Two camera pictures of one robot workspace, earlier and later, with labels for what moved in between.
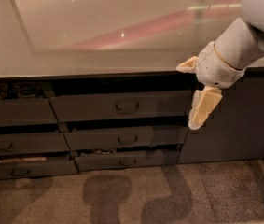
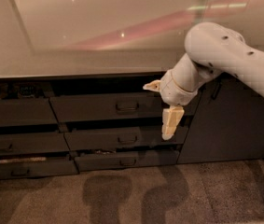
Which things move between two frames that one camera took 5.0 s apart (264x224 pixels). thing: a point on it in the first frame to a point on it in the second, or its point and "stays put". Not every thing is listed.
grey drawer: [152, 105] stays put
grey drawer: [122, 160] stays put
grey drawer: [12, 144] stays put
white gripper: [215, 67] to [173, 90]
